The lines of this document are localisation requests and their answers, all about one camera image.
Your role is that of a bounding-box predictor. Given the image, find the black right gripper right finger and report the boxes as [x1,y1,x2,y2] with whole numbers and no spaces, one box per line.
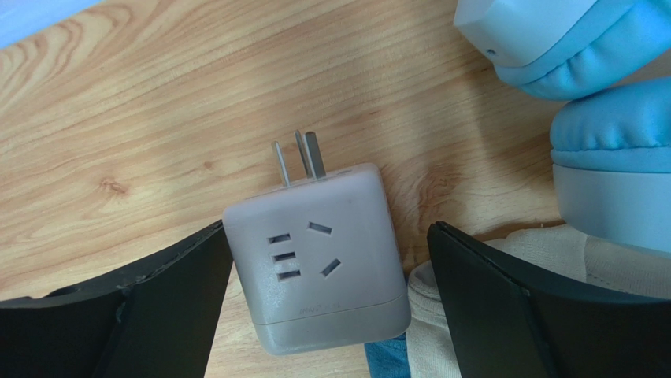
[427,221,670,377]

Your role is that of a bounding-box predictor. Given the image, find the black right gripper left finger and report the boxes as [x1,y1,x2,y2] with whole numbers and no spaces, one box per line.
[1,222,232,377]

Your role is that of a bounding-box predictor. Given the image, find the pinkish cube power adapter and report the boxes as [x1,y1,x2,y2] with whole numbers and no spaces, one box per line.
[222,132,411,356]

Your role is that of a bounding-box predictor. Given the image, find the light blue headphones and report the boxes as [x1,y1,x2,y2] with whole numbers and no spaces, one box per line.
[454,1,670,256]

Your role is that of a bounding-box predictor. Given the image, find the beige folded t shirt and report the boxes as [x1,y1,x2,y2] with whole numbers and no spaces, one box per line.
[407,222,670,377]

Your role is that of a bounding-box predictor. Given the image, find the blue folded t shirt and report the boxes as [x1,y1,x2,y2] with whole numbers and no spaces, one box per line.
[364,333,410,378]

